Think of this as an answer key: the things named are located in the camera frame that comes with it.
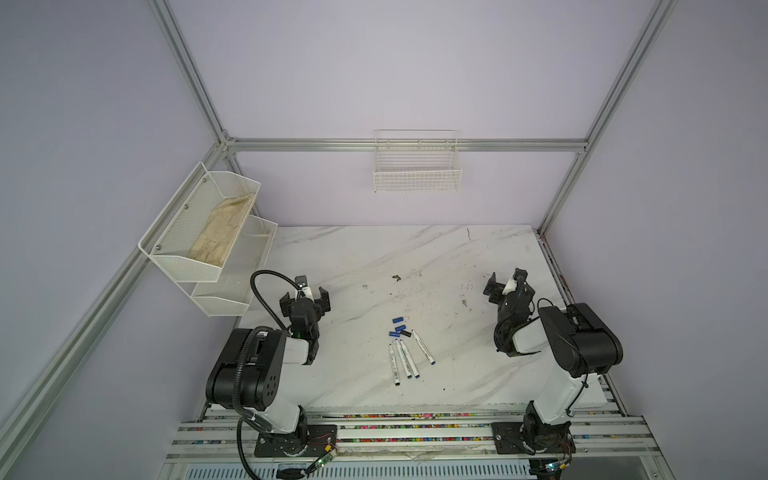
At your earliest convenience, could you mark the white marker pen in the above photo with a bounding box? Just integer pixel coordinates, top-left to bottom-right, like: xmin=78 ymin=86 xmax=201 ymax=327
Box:
xmin=411 ymin=330 xmax=436 ymax=365
xmin=388 ymin=343 xmax=401 ymax=386
xmin=400 ymin=341 xmax=420 ymax=378
xmin=395 ymin=339 xmax=413 ymax=379

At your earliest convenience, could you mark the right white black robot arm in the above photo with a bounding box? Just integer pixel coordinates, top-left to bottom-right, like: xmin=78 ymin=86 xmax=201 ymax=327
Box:
xmin=483 ymin=268 xmax=623 ymax=454

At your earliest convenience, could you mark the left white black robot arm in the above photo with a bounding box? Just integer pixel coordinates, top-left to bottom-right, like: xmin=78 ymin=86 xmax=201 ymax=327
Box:
xmin=205 ymin=287 xmax=331 ymax=435

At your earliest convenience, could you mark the lower white mesh shelf basket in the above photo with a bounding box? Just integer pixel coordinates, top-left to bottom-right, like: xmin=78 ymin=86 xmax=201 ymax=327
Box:
xmin=191 ymin=215 xmax=278 ymax=317

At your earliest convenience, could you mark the white mesh shelf basket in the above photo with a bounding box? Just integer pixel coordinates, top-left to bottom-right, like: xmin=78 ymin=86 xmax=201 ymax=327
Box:
xmin=138 ymin=163 xmax=261 ymax=283
xmin=191 ymin=215 xmax=278 ymax=317

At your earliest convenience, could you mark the beige cloth in basket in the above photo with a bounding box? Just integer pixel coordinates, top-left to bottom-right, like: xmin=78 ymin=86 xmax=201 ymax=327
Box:
xmin=188 ymin=194 xmax=256 ymax=267

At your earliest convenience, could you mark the upper white mesh shelf basket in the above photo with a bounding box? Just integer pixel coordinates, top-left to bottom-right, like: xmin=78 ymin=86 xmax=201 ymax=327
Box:
xmin=138 ymin=163 xmax=261 ymax=283

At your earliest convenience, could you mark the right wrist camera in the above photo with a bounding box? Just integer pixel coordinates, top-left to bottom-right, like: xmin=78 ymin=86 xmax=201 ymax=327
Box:
xmin=502 ymin=278 xmax=517 ymax=296

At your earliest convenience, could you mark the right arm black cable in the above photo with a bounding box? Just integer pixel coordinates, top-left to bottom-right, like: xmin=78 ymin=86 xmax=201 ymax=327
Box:
xmin=563 ymin=371 xmax=592 ymax=418

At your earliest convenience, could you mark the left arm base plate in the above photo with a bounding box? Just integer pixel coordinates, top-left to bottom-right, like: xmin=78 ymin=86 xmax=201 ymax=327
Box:
xmin=253 ymin=424 xmax=338 ymax=458

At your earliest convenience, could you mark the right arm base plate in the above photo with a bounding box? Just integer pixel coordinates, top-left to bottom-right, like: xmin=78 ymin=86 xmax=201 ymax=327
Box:
xmin=491 ymin=422 xmax=575 ymax=455

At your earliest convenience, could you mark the aluminium rail base frame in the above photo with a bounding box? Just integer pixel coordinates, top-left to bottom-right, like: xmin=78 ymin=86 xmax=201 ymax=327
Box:
xmin=157 ymin=377 xmax=676 ymax=479

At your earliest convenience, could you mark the white wire wall basket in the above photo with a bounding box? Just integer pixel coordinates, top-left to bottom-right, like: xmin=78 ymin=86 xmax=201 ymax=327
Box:
xmin=373 ymin=129 xmax=463 ymax=193

